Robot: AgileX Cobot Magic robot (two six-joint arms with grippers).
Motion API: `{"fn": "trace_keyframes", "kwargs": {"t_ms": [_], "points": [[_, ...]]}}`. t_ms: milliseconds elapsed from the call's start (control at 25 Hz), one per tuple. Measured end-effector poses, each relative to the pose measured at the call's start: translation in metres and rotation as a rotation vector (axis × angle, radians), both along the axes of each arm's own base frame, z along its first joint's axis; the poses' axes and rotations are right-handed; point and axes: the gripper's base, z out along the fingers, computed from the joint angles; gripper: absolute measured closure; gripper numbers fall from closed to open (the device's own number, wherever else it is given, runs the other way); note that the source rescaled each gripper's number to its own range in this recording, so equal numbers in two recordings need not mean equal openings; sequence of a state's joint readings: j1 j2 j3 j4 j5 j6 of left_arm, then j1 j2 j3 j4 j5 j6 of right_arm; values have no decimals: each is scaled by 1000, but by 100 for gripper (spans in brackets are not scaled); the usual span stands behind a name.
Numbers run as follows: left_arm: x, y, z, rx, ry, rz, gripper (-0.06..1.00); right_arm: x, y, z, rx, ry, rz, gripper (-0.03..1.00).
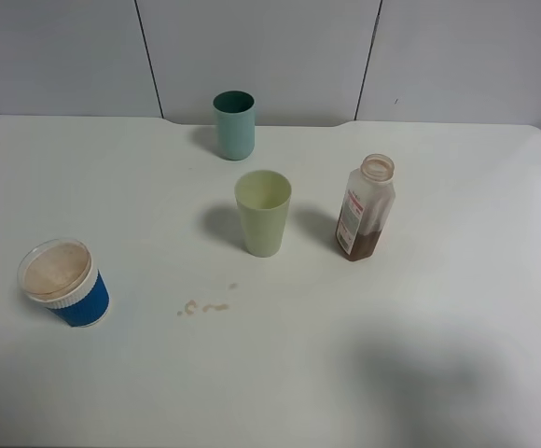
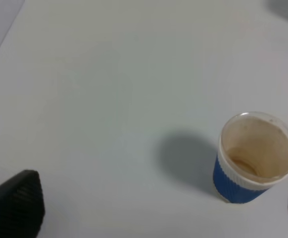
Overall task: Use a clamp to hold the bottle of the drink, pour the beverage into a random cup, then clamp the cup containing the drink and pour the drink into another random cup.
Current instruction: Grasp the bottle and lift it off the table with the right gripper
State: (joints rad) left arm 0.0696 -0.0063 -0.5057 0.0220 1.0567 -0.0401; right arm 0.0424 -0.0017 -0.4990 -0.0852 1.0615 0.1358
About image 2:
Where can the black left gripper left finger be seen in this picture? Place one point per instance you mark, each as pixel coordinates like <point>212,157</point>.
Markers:
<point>22,208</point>

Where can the blue white ribbed cup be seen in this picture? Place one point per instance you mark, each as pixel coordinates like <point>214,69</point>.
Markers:
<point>252,156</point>

